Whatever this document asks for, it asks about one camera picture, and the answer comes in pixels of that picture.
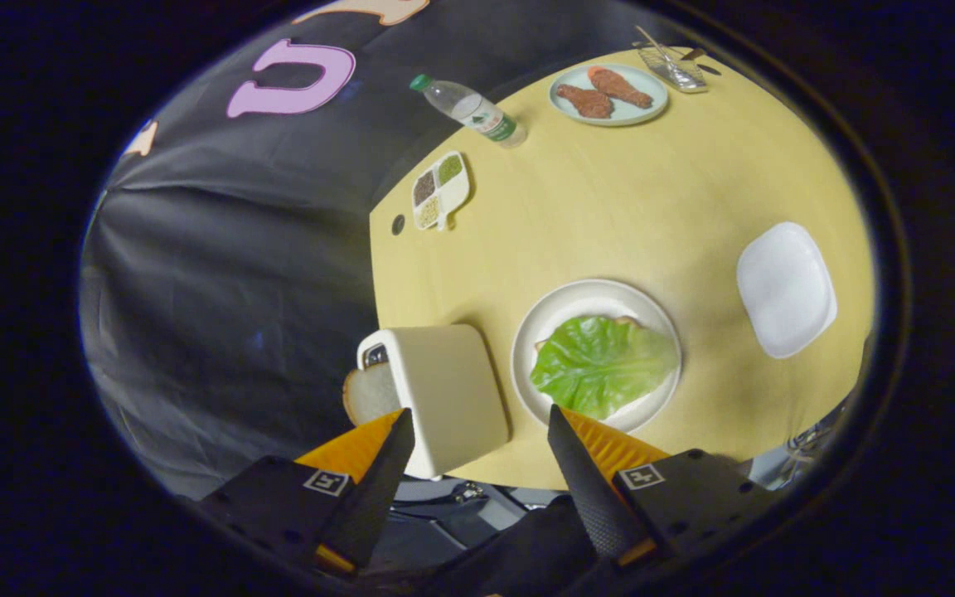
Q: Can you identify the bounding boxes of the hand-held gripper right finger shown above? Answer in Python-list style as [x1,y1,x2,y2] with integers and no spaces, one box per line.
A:
[545,404,781,573]

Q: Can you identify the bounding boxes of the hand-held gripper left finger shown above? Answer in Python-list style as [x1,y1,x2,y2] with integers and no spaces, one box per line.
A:
[196,408,416,581]

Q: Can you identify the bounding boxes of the plain white bread slice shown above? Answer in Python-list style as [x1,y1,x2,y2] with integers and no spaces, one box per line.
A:
[342,362,404,427]

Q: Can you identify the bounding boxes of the green lettuce leaf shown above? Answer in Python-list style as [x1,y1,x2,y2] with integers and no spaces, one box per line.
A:
[530,315,681,420]

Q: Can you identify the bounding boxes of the dark ribbed object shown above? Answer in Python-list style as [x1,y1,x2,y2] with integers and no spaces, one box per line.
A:
[390,479,528,565]

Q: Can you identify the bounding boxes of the white toaster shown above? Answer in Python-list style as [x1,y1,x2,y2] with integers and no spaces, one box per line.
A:
[356,324,511,480]

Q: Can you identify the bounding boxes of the white round plate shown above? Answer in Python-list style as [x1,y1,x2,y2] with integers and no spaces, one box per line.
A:
[511,279,683,434]

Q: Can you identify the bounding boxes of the white square plate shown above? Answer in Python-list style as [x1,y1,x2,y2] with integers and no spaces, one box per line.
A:
[735,221,839,359]

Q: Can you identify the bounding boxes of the white divided seasoning tray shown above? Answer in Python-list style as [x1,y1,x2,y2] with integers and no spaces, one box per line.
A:
[411,151,472,232]

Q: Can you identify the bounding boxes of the clear plastic water bottle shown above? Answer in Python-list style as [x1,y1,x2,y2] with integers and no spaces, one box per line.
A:
[410,74,528,149]

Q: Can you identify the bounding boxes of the brown meat patty orange edge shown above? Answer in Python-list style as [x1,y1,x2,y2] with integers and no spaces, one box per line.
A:
[587,66,655,109]

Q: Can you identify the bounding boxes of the pale blue round plate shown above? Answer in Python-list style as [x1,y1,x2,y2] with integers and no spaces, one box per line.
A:
[549,63,670,127]

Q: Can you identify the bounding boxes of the clear utensil holder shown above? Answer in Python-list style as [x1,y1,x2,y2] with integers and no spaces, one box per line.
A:
[635,43,709,94]

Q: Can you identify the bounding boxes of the wooden utensil handle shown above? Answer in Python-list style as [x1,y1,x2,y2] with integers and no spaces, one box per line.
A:
[633,25,677,63]

